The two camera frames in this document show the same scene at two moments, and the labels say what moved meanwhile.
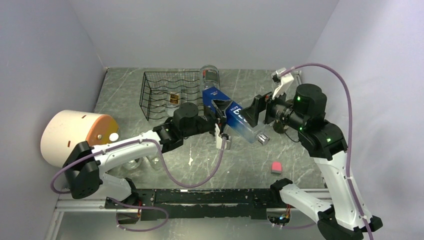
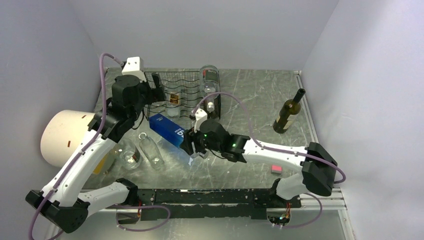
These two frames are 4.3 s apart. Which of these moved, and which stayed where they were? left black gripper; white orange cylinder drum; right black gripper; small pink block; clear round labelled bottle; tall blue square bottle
Moved: left black gripper; right black gripper; tall blue square bottle
Stayed: white orange cylinder drum; small pink block; clear round labelled bottle
